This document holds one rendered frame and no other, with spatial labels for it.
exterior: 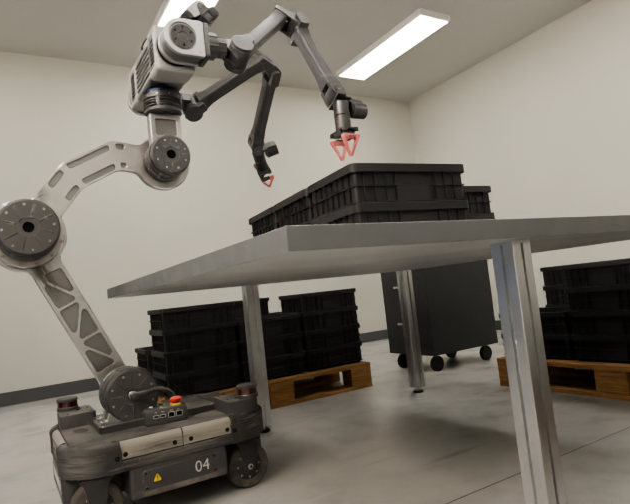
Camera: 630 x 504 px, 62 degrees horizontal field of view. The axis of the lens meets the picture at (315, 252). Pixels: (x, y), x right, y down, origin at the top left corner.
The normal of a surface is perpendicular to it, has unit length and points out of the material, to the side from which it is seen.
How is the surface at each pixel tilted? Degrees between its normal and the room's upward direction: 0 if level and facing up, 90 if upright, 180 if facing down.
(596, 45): 90
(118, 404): 90
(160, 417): 90
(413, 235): 90
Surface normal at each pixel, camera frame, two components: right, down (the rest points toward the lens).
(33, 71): 0.51, -0.12
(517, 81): -0.85, 0.05
